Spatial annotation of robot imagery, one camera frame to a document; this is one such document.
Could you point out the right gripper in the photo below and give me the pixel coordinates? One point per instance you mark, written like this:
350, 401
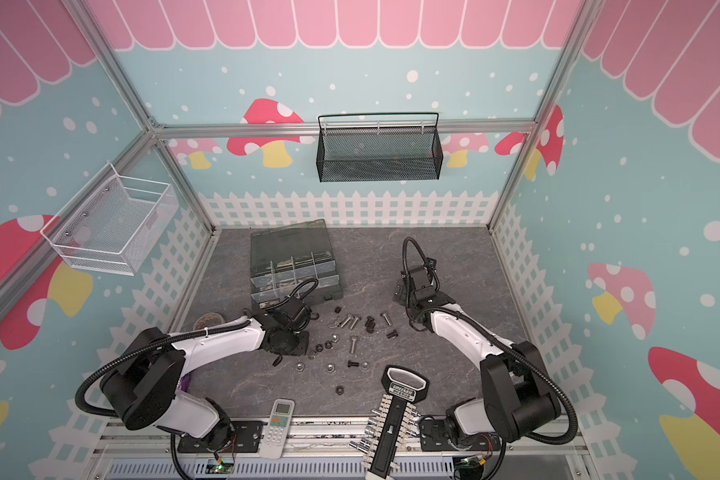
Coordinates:
418, 287

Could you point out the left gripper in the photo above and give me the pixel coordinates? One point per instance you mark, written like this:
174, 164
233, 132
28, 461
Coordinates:
300, 351

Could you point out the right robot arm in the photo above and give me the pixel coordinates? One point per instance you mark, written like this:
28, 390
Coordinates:
518, 396

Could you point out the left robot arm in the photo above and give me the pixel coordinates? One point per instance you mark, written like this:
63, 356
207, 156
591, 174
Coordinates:
141, 387

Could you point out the silver bolt pair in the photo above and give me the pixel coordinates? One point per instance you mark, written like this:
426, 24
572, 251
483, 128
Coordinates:
350, 321

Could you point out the grey plastic organizer box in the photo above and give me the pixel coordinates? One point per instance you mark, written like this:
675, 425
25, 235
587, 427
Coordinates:
283, 257

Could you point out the brown tape roll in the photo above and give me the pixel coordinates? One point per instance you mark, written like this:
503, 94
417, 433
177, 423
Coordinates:
209, 320

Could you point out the white remote control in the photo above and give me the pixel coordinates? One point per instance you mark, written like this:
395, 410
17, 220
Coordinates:
275, 432

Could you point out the black socket wrench rack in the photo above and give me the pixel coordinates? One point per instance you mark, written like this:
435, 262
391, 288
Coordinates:
393, 423

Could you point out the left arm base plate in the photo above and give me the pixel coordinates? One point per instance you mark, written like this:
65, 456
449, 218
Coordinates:
248, 437

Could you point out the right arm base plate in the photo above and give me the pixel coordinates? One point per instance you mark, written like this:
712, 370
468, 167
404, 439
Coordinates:
436, 434

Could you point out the black mesh wall basket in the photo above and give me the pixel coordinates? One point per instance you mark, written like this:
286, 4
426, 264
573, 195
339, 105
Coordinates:
386, 146

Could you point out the white wire wall basket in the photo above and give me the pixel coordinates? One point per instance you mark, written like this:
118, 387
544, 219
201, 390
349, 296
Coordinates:
113, 227

